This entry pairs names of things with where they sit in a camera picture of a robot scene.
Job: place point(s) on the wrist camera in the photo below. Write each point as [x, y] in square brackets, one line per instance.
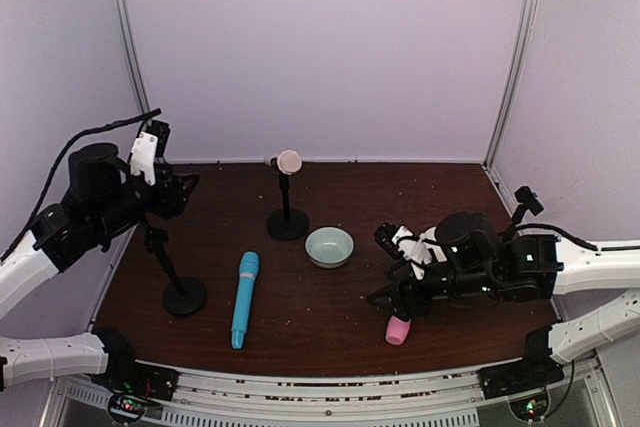
[149, 145]
[419, 251]

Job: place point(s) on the right aluminium frame post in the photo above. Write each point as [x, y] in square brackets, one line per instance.
[524, 30]

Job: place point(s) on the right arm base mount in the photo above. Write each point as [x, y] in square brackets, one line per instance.
[535, 370]

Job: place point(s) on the left aluminium frame post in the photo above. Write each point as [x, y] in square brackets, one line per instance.
[132, 62]

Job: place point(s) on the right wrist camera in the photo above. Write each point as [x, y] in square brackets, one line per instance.
[419, 251]

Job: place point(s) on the aluminium frame post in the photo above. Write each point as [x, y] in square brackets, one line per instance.
[132, 62]
[524, 30]

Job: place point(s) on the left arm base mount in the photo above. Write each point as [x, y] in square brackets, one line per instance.
[135, 387]

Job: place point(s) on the cream toy microphone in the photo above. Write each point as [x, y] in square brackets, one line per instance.
[287, 162]

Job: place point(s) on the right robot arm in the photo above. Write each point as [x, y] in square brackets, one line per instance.
[464, 256]

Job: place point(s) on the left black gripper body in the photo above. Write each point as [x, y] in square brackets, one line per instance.
[167, 192]

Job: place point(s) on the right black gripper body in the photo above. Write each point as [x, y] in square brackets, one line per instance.
[405, 292]

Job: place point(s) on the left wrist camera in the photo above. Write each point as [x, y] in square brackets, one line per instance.
[149, 145]

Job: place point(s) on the light green ceramic bowl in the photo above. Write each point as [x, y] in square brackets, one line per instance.
[329, 247]

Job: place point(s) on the front aluminium rail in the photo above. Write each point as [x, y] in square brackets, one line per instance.
[452, 397]

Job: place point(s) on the blue toy microphone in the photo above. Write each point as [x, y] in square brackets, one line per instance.
[248, 273]

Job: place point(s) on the pink toy microphone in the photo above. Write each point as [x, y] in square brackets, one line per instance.
[397, 331]

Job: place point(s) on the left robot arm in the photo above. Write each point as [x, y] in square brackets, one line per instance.
[106, 197]

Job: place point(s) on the black microphone stand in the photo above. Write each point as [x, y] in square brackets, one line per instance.
[527, 202]
[287, 223]
[183, 296]

